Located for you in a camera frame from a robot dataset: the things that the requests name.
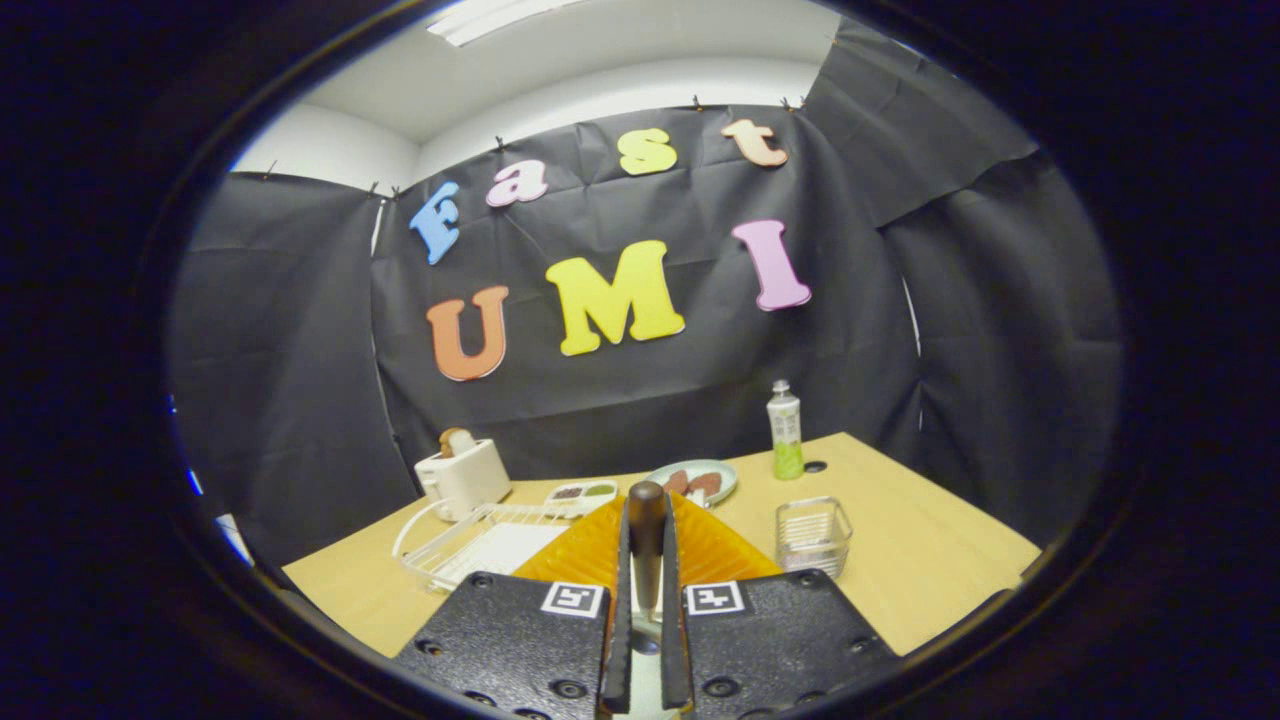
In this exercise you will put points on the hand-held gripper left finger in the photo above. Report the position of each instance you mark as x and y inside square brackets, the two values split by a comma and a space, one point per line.
[510, 640]

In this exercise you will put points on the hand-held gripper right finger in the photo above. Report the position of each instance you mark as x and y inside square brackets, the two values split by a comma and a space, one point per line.
[770, 640]

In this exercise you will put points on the small white sectioned dish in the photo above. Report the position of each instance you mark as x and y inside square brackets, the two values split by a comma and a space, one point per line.
[582, 493]

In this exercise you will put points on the green plate with food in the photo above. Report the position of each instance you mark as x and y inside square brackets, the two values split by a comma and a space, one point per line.
[725, 475]

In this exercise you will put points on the white toaster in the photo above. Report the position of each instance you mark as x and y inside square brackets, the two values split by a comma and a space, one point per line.
[468, 480]

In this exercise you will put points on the brown bread slice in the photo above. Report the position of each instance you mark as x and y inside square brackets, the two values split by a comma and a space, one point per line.
[457, 441]

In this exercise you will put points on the green drink bottle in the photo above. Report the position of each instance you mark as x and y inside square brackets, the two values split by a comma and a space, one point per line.
[786, 430]

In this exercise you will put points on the black backdrop cloth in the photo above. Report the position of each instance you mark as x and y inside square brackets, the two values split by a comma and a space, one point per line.
[650, 390]

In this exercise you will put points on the ceiling light panel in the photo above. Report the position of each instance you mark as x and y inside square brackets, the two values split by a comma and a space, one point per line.
[500, 18]

